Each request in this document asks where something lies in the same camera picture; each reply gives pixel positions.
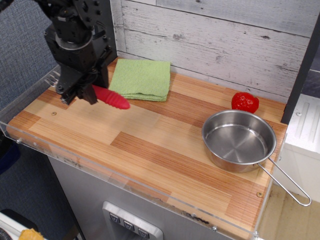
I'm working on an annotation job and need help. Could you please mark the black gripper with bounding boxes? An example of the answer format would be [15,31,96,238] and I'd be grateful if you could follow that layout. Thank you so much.
[44,24,109,105]

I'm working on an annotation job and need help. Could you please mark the red handled metal fork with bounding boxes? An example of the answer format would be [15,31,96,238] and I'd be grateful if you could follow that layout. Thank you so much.
[43,71,131,111]

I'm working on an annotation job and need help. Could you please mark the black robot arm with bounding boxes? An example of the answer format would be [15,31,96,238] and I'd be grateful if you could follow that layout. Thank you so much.
[37,0,117,105]

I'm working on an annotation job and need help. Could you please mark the green folded cloth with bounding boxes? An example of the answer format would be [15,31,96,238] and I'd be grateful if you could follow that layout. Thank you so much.
[109,59,171,102]

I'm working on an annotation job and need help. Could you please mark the clear acrylic table guard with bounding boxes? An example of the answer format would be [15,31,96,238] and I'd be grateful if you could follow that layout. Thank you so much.
[0,37,288,240]

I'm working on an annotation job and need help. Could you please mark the silver button control panel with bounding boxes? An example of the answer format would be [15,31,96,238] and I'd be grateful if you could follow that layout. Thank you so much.
[102,201,164,240]

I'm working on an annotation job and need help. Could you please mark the small steel saucepan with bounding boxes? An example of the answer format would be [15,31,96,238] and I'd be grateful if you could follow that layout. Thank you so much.
[201,109,305,193]

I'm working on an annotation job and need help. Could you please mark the red toy strawberry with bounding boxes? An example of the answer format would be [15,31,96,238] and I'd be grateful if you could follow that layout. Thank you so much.
[231,92,259,114]

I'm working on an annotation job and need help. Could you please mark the yellow object at corner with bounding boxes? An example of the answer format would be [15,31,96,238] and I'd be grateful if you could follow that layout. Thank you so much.
[18,228,45,240]

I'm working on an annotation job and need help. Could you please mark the white grooved side cabinet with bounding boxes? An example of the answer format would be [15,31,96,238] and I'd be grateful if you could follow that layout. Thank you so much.
[277,94,320,202]

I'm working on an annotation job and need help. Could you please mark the dark grey left post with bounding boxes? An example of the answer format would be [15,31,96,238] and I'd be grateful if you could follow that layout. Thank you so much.
[93,0,117,66]

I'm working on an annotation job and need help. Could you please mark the dark grey post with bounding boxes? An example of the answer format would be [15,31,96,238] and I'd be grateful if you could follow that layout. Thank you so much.
[280,15,320,125]
[93,0,117,66]

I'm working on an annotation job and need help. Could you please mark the dark grey right post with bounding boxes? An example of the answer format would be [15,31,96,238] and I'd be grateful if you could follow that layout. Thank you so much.
[280,15,320,125]

